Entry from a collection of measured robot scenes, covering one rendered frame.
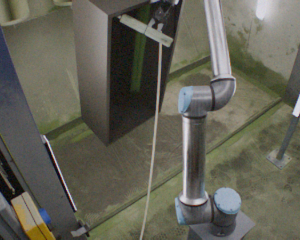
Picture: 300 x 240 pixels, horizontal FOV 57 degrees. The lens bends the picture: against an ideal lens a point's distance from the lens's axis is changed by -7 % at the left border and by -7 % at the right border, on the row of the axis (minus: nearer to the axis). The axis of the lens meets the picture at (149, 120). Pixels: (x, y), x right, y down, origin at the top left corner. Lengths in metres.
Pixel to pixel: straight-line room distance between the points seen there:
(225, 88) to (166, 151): 1.66
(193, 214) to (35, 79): 2.11
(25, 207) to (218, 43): 1.03
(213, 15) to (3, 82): 0.95
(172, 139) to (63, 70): 1.32
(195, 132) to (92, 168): 1.64
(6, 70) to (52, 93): 1.98
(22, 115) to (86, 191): 1.55
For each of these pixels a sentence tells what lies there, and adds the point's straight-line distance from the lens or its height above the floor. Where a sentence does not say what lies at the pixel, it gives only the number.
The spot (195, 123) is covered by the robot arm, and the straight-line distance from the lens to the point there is 1.29.
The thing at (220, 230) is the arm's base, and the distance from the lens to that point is 1.72.
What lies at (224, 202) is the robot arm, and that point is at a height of 0.91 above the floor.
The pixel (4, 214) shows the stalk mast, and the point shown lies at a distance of 0.77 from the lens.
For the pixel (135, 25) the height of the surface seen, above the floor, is 1.53.
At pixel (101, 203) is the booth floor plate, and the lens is 2.57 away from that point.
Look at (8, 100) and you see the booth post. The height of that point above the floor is 1.57.
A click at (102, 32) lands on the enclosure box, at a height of 1.52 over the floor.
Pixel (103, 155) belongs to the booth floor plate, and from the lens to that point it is 2.88.
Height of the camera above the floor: 2.22
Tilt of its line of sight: 43 degrees down
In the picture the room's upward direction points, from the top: 2 degrees counter-clockwise
